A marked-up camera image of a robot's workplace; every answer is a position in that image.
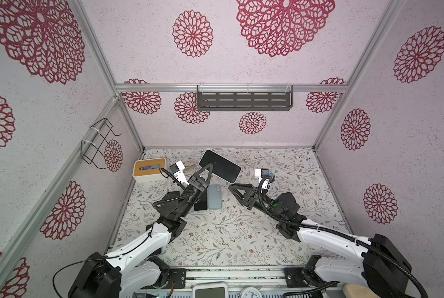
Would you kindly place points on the round white dial timer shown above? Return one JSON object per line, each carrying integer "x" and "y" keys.
{"x": 250, "y": 292}

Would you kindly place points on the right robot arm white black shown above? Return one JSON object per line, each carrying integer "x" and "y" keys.
{"x": 374, "y": 263}

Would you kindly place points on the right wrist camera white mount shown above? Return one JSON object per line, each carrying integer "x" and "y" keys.
{"x": 266, "y": 178}

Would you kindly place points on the grey wall shelf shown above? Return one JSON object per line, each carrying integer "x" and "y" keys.
{"x": 248, "y": 101}

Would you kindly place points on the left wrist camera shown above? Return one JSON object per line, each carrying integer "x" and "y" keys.
{"x": 177, "y": 170}

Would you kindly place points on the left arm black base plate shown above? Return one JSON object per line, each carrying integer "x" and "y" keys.
{"x": 173, "y": 278}

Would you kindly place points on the black phone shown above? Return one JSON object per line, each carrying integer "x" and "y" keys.
{"x": 222, "y": 167}
{"x": 201, "y": 205}

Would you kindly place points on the beige sponge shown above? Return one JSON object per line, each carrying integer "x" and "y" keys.
{"x": 356, "y": 291}

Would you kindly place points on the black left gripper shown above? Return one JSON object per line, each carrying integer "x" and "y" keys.
{"x": 196, "y": 186}

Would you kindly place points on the white digital display device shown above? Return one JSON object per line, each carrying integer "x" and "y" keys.
{"x": 210, "y": 290}

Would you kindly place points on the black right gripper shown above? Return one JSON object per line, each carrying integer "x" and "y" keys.
{"x": 252, "y": 198}

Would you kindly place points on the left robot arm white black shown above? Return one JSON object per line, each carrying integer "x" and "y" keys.
{"x": 120, "y": 273}

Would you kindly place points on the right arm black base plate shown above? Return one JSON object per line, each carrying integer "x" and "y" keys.
{"x": 300, "y": 276}

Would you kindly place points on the black wire wall basket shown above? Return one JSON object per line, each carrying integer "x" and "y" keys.
{"x": 103, "y": 151}

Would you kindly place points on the white box with wooden top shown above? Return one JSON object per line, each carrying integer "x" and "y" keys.
{"x": 146, "y": 171}

